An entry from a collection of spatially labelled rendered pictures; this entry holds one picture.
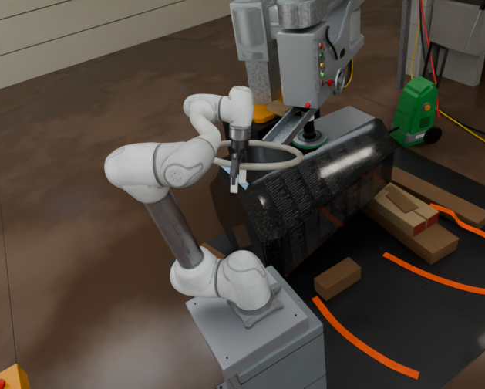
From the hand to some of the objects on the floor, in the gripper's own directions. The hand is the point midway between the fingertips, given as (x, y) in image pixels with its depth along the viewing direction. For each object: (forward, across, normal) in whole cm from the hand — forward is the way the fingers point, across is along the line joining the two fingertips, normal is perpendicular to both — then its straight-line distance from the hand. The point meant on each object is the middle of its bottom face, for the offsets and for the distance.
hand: (238, 184), depth 180 cm
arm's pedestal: (+125, +11, -23) cm, 127 cm away
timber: (+91, +87, -47) cm, 134 cm away
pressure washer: (+20, +259, -99) cm, 278 cm away
